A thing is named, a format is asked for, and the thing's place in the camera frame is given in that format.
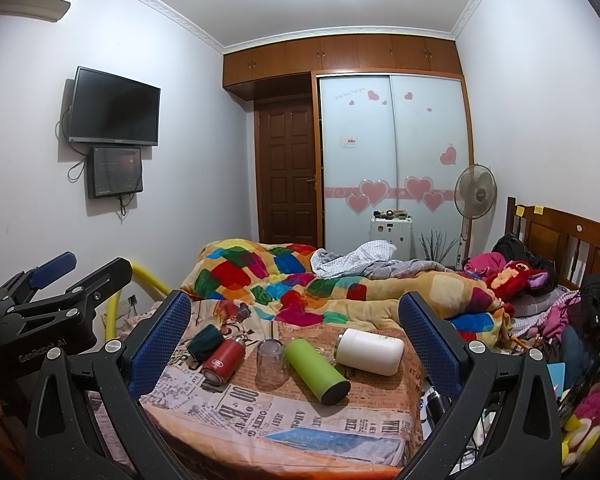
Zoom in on green thermos bottle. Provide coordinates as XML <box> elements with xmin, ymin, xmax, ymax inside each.
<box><xmin>285</xmin><ymin>338</ymin><xmax>351</xmax><ymax>405</ymax></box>

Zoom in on dark green cup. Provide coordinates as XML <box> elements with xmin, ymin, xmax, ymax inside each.
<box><xmin>186</xmin><ymin>324</ymin><xmax>225</xmax><ymax>364</ymax></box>

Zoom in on clear glass cup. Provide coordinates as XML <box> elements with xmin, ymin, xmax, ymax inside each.
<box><xmin>256</xmin><ymin>339</ymin><xmax>289</xmax><ymax>391</ymax></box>

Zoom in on red plush toy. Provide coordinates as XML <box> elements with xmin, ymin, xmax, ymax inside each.
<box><xmin>486</xmin><ymin>261</ymin><xmax>550</xmax><ymax>302</ymax></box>

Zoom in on red thermos bottle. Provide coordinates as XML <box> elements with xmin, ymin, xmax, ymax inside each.
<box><xmin>201</xmin><ymin>336</ymin><xmax>246</xmax><ymax>386</ymax></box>

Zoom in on white thermos bottle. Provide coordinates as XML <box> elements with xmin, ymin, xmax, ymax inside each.
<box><xmin>334</xmin><ymin>328</ymin><xmax>405</xmax><ymax>377</ymax></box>

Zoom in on newspaper print bed sheet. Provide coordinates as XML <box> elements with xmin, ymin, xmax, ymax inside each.
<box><xmin>140</xmin><ymin>300</ymin><xmax>422</xmax><ymax>479</ymax></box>

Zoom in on colourful patchwork blanket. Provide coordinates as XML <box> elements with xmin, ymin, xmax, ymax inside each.
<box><xmin>182</xmin><ymin>238</ymin><xmax>514</xmax><ymax>349</ymax></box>

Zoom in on wooden headboard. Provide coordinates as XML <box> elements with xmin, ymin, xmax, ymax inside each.
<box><xmin>505</xmin><ymin>196</ymin><xmax>600</xmax><ymax>289</ymax></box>

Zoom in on brown wooden door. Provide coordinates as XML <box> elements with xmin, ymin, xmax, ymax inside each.
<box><xmin>254</xmin><ymin>96</ymin><xmax>318</xmax><ymax>246</ymax></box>

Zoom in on white small cabinet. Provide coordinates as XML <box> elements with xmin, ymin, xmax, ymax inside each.
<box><xmin>370</xmin><ymin>210</ymin><xmax>413</xmax><ymax>260</ymax></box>

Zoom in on white checkered cloth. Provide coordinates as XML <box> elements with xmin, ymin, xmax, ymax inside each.
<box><xmin>310</xmin><ymin>240</ymin><xmax>396</xmax><ymax>278</ymax></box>

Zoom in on standing electric fan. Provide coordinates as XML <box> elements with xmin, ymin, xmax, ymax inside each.
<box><xmin>454</xmin><ymin>164</ymin><xmax>498</xmax><ymax>268</ymax></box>

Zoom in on sliding wardrobe with hearts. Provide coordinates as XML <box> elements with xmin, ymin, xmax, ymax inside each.
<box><xmin>317</xmin><ymin>73</ymin><xmax>472</xmax><ymax>268</ymax></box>

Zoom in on upper wooden cabinets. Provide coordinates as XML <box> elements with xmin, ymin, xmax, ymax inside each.
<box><xmin>223</xmin><ymin>34</ymin><xmax>463</xmax><ymax>87</ymax></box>

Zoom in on yellow padded bed rail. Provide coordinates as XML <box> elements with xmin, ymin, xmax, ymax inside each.
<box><xmin>102</xmin><ymin>261</ymin><xmax>171</xmax><ymax>342</ymax></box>

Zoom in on small wall monitor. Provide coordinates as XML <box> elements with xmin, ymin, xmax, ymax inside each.
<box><xmin>86</xmin><ymin>146</ymin><xmax>143</xmax><ymax>200</ymax></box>

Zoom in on large wall television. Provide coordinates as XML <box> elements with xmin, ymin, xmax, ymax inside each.
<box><xmin>66</xmin><ymin>66</ymin><xmax>161</xmax><ymax>146</ymax></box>

